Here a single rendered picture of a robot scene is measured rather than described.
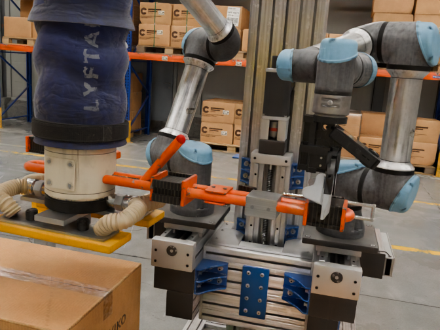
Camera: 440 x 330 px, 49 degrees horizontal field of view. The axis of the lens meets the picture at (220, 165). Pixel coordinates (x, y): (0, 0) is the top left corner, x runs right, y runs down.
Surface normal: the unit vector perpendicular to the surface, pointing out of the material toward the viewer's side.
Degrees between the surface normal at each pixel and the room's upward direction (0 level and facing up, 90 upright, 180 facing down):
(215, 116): 91
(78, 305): 0
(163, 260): 90
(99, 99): 75
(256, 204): 90
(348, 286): 90
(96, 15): 69
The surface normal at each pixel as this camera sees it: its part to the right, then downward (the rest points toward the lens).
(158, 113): -0.24, 0.18
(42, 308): 0.07, -0.98
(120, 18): 0.83, -0.18
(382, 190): -0.60, 0.13
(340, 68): 0.00, 0.21
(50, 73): -0.36, -0.11
